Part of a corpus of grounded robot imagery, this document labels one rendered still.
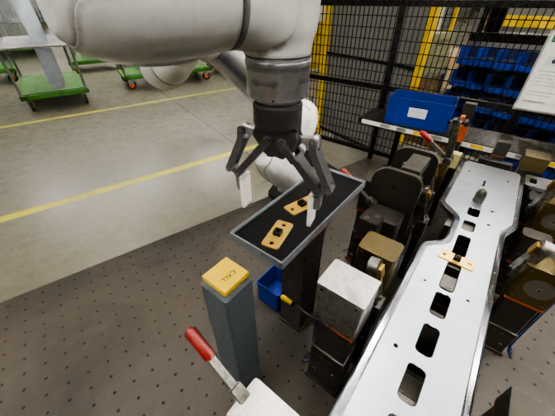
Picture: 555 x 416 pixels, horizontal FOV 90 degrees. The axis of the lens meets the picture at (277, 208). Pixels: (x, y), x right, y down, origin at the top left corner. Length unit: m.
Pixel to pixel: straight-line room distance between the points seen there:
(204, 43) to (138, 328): 0.91
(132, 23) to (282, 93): 0.19
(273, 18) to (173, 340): 0.90
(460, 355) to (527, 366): 0.49
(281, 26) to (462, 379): 0.64
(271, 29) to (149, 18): 0.13
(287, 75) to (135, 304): 0.94
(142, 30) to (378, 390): 0.61
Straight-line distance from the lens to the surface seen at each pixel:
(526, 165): 1.50
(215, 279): 0.51
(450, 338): 0.72
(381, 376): 0.62
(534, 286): 0.94
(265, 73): 0.39
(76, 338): 1.15
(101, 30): 0.30
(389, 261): 0.68
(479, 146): 1.57
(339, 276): 0.58
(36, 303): 1.33
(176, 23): 0.31
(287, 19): 0.37
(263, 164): 1.17
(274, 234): 0.57
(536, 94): 1.73
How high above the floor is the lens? 1.55
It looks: 37 degrees down
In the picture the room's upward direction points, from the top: straight up
